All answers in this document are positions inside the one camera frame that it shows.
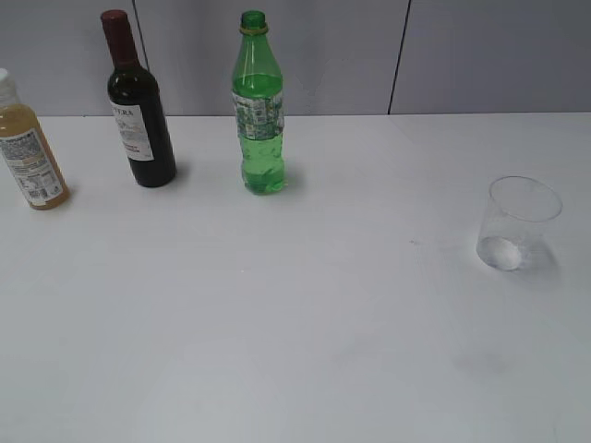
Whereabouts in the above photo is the green sprite bottle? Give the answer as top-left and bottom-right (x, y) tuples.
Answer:
(232, 10), (285, 195)

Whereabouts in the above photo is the transparent plastic cup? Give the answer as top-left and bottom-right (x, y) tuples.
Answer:
(476, 175), (563, 272)

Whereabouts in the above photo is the dark red wine bottle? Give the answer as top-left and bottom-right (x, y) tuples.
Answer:
(101, 9), (176, 187)

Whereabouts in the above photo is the orange juice bottle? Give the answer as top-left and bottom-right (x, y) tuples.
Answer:
(1, 68), (70, 210)

